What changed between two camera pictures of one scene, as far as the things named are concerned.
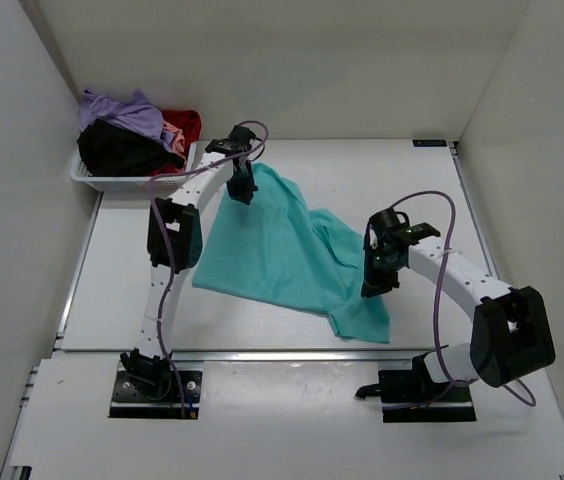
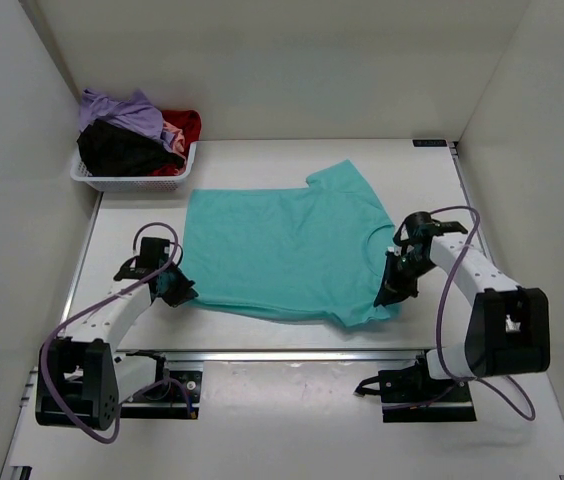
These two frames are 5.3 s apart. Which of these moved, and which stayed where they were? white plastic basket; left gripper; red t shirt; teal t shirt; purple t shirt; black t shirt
Moved: left gripper; teal t shirt
Stayed: purple t shirt; red t shirt; white plastic basket; black t shirt
